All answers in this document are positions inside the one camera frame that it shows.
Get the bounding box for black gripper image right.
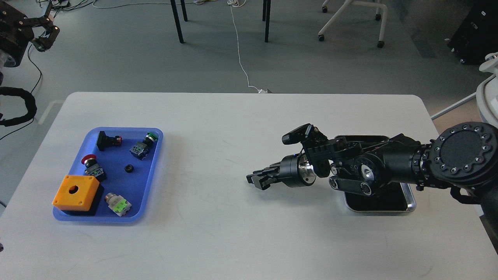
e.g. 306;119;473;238
246;155;316;190

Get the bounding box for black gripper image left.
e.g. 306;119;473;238
0;0;60;68

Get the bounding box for small black gear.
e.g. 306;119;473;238
123;164;135;173

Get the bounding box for silver metal tray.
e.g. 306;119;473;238
329;134;420;213

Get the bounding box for blue plastic tray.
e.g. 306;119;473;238
52;126;163;223

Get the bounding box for black table legs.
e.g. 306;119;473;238
170;0;272;44

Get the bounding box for silver button green block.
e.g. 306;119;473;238
104;192;132;217

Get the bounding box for red mushroom push button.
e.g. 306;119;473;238
81;154;107;182

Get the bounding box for white rolling chair base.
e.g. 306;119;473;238
318;0;389;48

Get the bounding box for orange and black button box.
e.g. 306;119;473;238
52;174;104;216

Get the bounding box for black equipment case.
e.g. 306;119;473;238
448;0;498;65

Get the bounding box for black floor cable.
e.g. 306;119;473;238
0;0;94;140

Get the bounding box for green push button switch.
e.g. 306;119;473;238
129;132;159;161

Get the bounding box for white floor cable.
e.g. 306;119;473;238
93;0;269;94

